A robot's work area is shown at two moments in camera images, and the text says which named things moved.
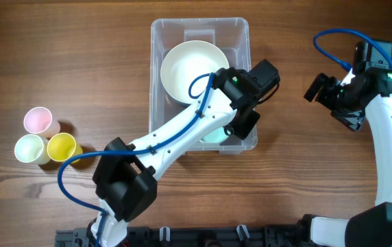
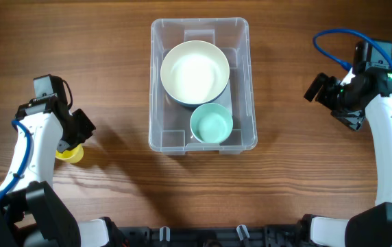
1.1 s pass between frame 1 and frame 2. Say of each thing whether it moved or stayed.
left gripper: moved
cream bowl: stayed
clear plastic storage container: stayed
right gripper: stayed
